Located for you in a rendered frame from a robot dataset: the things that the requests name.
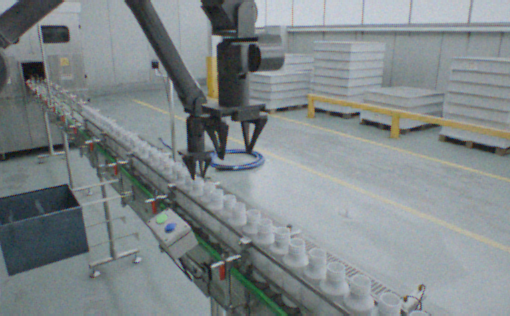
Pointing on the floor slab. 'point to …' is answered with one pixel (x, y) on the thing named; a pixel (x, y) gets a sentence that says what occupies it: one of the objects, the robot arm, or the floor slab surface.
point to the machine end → (63, 76)
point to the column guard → (211, 77)
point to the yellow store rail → (434, 123)
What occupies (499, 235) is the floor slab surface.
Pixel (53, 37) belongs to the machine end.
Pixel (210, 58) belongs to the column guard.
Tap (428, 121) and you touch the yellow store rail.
